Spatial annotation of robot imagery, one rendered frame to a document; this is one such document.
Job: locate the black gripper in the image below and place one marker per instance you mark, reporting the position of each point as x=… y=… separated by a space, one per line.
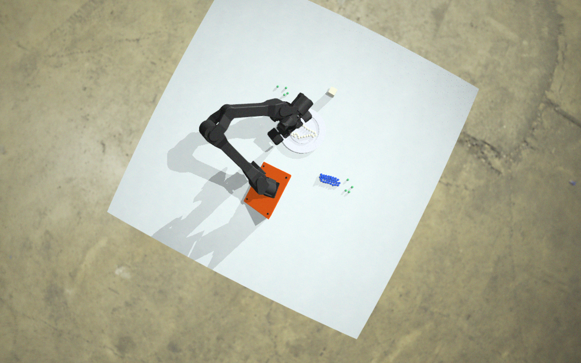
x=277 y=138

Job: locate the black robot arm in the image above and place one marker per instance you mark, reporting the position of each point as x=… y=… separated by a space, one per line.
x=274 y=108

